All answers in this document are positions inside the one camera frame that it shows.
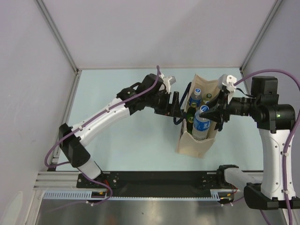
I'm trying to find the white slotted cable duct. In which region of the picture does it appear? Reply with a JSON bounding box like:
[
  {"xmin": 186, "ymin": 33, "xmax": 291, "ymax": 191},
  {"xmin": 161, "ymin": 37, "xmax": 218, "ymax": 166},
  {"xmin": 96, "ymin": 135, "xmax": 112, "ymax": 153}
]
[{"xmin": 43, "ymin": 189, "xmax": 233, "ymax": 202}]

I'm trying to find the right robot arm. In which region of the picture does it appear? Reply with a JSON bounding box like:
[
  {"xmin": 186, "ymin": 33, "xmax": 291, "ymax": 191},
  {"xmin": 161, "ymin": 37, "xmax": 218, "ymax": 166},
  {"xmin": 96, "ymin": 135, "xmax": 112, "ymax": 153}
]
[{"xmin": 200, "ymin": 75, "xmax": 300, "ymax": 210}]

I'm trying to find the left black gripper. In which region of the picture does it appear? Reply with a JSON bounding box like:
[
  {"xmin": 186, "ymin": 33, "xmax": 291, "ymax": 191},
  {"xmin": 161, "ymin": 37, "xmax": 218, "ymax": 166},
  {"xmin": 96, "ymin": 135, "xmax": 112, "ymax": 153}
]
[{"xmin": 146, "ymin": 90, "xmax": 183, "ymax": 119}]

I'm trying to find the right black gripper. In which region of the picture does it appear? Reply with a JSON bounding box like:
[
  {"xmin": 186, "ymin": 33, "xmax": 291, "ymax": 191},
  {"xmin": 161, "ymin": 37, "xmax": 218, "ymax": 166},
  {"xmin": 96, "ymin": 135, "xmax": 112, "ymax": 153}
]
[{"xmin": 200, "ymin": 89, "xmax": 260, "ymax": 124}]

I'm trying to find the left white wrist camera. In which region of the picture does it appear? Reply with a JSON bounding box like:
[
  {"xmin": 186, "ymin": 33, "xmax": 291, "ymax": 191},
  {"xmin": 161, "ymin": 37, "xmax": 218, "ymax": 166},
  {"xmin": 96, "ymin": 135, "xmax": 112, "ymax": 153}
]
[{"xmin": 159, "ymin": 74, "xmax": 176, "ymax": 93}]

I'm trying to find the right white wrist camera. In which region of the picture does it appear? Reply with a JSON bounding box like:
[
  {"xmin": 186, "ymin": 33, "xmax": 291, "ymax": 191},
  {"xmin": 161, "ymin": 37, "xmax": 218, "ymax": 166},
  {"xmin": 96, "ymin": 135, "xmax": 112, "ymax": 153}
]
[{"xmin": 217, "ymin": 74, "xmax": 237, "ymax": 92}]

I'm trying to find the aluminium frame rail right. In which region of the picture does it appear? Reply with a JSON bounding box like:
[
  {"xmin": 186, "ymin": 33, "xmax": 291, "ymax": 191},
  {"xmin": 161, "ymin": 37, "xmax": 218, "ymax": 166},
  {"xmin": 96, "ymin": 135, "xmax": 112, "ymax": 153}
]
[{"xmin": 240, "ymin": 0, "xmax": 284, "ymax": 73}]

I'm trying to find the aluminium frame rail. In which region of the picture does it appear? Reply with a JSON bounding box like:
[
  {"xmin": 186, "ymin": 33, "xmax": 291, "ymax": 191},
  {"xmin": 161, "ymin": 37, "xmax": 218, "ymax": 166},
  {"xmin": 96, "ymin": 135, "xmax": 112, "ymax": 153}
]
[
  {"xmin": 34, "ymin": 0, "xmax": 79, "ymax": 74},
  {"xmin": 240, "ymin": 0, "xmax": 284, "ymax": 73}
]

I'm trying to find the clear glass bottle green cap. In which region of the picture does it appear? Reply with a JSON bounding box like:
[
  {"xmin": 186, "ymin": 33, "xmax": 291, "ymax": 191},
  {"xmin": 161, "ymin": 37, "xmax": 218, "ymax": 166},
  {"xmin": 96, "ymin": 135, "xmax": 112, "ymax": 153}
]
[{"xmin": 202, "ymin": 93, "xmax": 212, "ymax": 104}]

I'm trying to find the beige canvas tote bag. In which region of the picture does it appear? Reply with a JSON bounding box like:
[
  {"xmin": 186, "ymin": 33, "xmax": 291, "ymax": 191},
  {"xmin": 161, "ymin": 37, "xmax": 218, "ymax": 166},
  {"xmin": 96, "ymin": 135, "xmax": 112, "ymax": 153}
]
[{"xmin": 175, "ymin": 75, "xmax": 220, "ymax": 158}]

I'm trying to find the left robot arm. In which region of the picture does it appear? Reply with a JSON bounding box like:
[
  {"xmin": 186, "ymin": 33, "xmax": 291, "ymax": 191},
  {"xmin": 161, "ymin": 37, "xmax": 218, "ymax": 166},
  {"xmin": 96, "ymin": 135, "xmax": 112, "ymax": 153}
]
[{"xmin": 59, "ymin": 74, "xmax": 183, "ymax": 188}]

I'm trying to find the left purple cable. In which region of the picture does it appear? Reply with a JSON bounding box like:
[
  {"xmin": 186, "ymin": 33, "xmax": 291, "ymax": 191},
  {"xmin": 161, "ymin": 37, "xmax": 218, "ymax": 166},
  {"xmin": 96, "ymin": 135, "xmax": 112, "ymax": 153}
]
[{"xmin": 44, "ymin": 65, "xmax": 165, "ymax": 208}]

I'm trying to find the aluminium frame rail left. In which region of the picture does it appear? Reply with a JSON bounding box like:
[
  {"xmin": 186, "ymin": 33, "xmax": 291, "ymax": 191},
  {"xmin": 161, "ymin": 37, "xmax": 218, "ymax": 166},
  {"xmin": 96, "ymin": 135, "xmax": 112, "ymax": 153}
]
[{"xmin": 34, "ymin": 0, "xmax": 79, "ymax": 74}]

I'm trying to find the blue label water bottle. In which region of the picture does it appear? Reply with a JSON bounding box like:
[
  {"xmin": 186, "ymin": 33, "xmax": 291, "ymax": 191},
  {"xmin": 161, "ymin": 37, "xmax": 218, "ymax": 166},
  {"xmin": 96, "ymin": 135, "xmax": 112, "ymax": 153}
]
[{"xmin": 188, "ymin": 88, "xmax": 202, "ymax": 108}]

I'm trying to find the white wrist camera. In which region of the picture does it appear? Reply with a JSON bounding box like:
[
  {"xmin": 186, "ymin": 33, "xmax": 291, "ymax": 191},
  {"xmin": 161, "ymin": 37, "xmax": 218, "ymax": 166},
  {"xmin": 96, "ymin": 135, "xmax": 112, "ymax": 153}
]
[
  {"xmin": 217, "ymin": 74, "xmax": 237, "ymax": 92},
  {"xmin": 159, "ymin": 74, "xmax": 176, "ymax": 93}
]

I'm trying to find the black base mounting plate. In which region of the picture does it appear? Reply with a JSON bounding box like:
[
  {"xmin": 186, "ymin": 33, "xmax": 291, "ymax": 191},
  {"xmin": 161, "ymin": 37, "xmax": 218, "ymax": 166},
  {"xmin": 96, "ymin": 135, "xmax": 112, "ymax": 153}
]
[{"xmin": 77, "ymin": 170, "xmax": 244, "ymax": 199}]

